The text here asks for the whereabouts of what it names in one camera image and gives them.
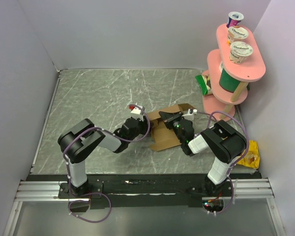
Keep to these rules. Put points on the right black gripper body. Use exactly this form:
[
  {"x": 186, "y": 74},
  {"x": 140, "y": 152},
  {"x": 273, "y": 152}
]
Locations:
[{"x": 175, "y": 126}]

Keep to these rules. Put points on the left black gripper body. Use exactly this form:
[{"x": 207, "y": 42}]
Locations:
[{"x": 142, "y": 127}]

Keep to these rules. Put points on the brown cardboard box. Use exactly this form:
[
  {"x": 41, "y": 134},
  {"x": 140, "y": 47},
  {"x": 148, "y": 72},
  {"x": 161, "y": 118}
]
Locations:
[{"x": 163, "y": 137}]

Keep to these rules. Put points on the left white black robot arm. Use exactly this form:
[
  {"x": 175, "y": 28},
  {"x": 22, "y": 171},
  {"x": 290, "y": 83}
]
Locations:
[{"x": 77, "y": 143}]

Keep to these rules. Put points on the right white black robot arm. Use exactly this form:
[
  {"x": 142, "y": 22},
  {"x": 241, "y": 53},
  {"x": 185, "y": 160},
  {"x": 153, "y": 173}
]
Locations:
[{"x": 222, "y": 139}]

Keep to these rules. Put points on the green snack bag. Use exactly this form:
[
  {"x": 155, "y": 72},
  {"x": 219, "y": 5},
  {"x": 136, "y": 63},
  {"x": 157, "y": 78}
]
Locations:
[{"x": 205, "y": 84}]

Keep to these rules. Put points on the green cylindrical can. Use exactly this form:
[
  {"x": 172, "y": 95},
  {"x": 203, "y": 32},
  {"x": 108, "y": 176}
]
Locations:
[{"x": 226, "y": 81}]

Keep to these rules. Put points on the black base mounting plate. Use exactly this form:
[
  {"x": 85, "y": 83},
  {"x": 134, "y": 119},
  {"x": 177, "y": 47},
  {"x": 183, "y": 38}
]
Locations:
[{"x": 141, "y": 190}]

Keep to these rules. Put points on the yellow chip bag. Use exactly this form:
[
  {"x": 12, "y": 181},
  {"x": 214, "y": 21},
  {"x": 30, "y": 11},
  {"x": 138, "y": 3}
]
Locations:
[{"x": 252, "y": 158}]

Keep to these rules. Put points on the pink three-tier shelf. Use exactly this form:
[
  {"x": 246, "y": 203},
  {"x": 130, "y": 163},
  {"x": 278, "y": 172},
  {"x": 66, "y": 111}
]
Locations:
[{"x": 251, "y": 70}]

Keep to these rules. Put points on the front Chobani yogurt cup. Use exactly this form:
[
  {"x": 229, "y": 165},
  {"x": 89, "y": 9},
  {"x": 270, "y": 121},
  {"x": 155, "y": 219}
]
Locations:
[{"x": 240, "y": 51}]

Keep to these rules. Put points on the chobani yogurt cup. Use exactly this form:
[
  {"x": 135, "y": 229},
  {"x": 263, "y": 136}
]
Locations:
[
  {"x": 236, "y": 34},
  {"x": 240, "y": 51}
]

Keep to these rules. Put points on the middle Chobani yogurt cup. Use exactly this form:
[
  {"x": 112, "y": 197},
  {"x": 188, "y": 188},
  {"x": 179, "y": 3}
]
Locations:
[{"x": 236, "y": 34}]

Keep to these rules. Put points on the purple lid yogurt cup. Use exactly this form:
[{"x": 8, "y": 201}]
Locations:
[{"x": 234, "y": 18}]

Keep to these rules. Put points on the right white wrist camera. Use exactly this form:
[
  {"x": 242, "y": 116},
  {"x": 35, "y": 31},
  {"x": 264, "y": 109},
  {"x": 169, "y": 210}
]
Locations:
[{"x": 190, "y": 114}]

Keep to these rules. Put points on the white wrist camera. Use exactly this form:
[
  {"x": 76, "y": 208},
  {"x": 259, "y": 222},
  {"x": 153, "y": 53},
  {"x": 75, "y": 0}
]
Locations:
[
  {"x": 136, "y": 109},
  {"x": 190, "y": 114}
]

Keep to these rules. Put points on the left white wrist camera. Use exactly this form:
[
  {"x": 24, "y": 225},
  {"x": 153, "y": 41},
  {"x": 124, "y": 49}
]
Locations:
[{"x": 136, "y": 109}]

